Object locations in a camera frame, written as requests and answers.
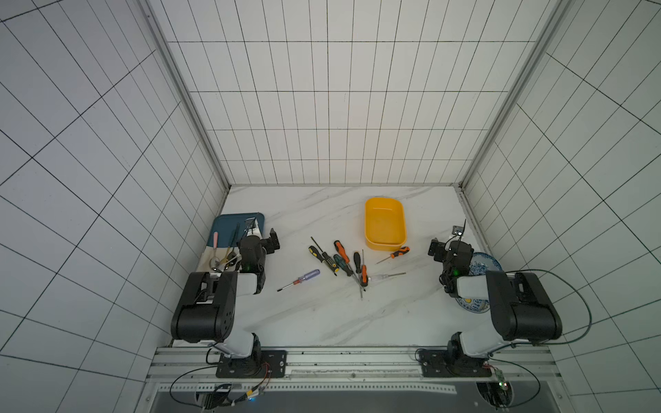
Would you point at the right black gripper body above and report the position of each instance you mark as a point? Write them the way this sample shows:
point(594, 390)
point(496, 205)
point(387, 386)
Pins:
point(459, 248)

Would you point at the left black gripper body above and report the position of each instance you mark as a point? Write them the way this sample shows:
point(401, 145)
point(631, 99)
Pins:
point(269, 244)

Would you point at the short orange black screwdriver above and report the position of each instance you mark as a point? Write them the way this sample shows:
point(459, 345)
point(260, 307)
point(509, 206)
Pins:
point(399, 252)

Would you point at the small orange black screwdriver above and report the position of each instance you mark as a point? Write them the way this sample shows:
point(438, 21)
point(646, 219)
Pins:
point(364, 271)

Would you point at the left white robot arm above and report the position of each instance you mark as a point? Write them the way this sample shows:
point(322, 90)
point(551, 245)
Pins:
point(206, 308)

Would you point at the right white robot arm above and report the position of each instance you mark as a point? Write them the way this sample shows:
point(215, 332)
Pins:
point(520, 310)

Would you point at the large black yellow screwdriver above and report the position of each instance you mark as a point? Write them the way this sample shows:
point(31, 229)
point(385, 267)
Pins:
point(312, 249)

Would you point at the black yellow dotted screwdriver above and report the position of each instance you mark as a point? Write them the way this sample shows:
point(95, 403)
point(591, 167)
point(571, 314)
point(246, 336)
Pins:
point(326, 258)

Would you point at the yellow plastic storage box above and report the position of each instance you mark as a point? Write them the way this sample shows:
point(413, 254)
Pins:
point(384, 224)

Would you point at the large orange black screwdriver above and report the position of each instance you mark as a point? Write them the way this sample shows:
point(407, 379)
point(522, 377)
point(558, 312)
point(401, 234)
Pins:
point(342, 252)

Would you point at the green black screwdriver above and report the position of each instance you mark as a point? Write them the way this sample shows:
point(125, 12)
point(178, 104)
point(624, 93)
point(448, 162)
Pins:
point(346, 268)

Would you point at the teal tray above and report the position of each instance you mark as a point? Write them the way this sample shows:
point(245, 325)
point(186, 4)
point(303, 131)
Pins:
point(225, 226)

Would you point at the blue white porcelain bowl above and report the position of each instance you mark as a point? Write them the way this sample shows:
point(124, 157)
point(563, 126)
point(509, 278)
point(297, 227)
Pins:
point(481, 263)

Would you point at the metal spoon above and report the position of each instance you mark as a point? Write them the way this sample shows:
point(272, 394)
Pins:
point(230, 259)

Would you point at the yellow blue patterned bowl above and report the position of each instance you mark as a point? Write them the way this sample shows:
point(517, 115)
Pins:
point(474, 305)

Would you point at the beige cloth mat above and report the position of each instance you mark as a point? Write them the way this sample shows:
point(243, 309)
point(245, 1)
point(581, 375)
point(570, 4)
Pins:
point(203, 265)

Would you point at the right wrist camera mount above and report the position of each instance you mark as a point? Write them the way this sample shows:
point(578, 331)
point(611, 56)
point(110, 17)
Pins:
point(458, 231)

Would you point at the dark handle utensil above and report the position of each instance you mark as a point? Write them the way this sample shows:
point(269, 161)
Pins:
point(232, 246)

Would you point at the purple transparent handle screwdriver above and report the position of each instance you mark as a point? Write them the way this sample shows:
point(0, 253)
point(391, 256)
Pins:
point(301, 279)

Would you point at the pink handle spoon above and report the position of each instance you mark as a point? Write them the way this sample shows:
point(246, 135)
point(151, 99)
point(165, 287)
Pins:
point(214, 261)

